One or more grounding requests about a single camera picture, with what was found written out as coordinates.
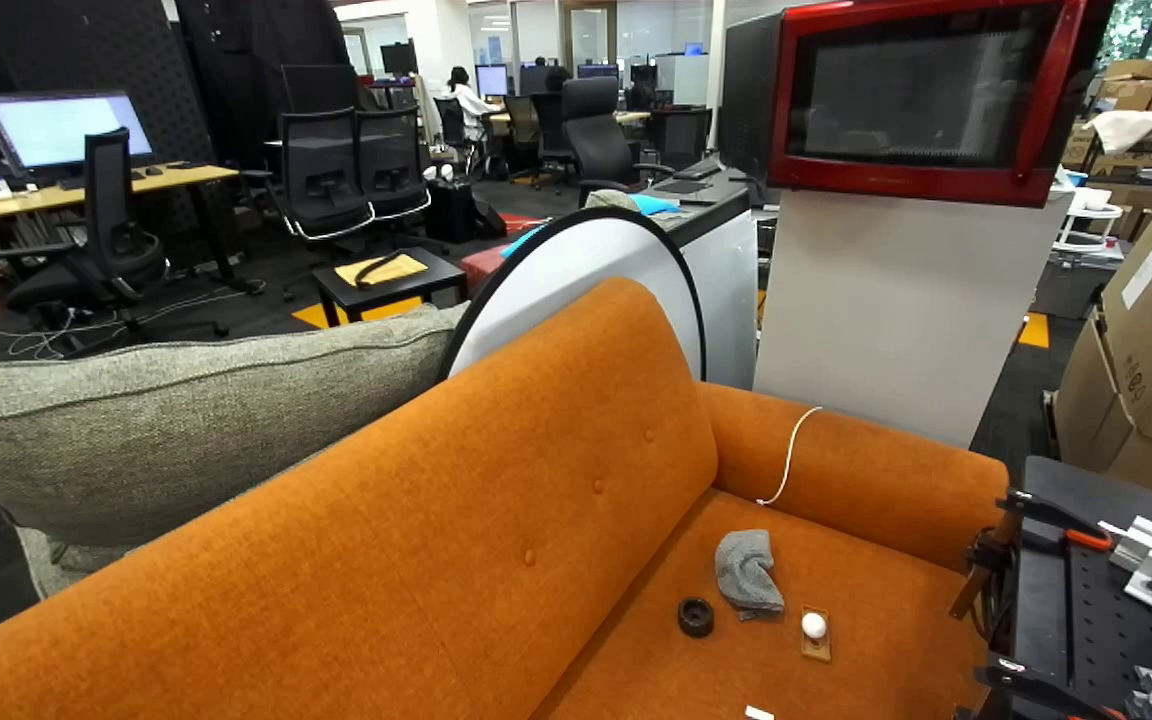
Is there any orange fabric sofa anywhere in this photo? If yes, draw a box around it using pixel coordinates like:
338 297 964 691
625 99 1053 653
0 276 1013 720

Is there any red storage box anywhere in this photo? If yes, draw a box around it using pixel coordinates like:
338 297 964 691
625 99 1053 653
455 213 544 297

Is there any seated person in white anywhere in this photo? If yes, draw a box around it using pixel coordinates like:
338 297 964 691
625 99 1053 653
442 60 495 149

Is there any small black side table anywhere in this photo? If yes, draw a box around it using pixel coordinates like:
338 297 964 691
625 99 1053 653
309 243 470 329

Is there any black swivel chair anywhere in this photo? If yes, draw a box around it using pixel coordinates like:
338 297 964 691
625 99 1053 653
0 123 235 344

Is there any black mesh office chair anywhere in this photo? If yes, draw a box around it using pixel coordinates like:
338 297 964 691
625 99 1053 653
355 106 436 224
268 103 379 246

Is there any white pedestal cabinet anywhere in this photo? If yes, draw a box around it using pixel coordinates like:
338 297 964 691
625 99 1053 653
747 185 1077 450

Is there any red handled clamp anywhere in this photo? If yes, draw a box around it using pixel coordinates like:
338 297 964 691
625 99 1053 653
1001 490 1118 555

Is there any white cabinet with dark top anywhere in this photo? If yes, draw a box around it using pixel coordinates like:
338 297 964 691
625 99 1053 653
588 172 758 393

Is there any yellow paper sheet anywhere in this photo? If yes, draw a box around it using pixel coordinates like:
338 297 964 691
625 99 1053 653
332 253 430 292

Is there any lit computer monitor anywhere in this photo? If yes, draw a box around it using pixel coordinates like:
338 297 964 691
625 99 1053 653
0 88 158 179

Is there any small white ball cap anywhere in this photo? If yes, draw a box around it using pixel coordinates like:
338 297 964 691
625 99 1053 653
797 607 835 667

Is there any white wire rack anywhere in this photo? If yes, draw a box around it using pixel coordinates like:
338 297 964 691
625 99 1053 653
1053 185 1129 266

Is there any crumpled grey cloth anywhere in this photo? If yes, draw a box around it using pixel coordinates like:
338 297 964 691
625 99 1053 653
713 522 787 621

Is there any teal flat item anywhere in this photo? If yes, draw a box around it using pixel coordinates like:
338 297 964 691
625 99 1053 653
625 193 687 221

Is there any black bag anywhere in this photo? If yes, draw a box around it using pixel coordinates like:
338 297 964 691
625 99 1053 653
422 174 510 246

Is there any red black microwave oven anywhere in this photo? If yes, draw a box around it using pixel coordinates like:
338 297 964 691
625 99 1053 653
715 0 1118 213

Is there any wooden office desk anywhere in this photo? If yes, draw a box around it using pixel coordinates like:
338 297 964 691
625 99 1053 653
0 159 243 227

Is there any grey sofa cushion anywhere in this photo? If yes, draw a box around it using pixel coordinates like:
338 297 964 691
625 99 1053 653
0 301 470 594

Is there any thin white cable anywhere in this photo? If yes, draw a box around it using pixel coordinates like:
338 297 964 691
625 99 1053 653
753 400 829 510

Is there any black rubber ring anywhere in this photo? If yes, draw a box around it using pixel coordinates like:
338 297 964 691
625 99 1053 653
670 594 719 639

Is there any black padded office chair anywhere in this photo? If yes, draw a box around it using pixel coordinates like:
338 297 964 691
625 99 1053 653
554 74 645 193

